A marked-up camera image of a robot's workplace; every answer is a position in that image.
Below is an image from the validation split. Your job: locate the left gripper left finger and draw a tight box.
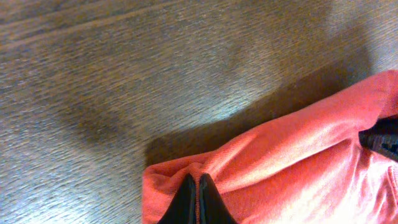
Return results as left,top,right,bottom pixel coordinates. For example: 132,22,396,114
158,174,197,224

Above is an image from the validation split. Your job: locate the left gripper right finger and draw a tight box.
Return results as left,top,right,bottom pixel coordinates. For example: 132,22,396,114
199,174,237,224

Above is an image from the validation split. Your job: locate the orange soccer t-shirt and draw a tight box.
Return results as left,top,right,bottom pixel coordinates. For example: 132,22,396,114
142,70,397,223

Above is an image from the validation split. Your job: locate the dark navy folded garment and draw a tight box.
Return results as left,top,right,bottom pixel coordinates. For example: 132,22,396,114
359,118,397,162

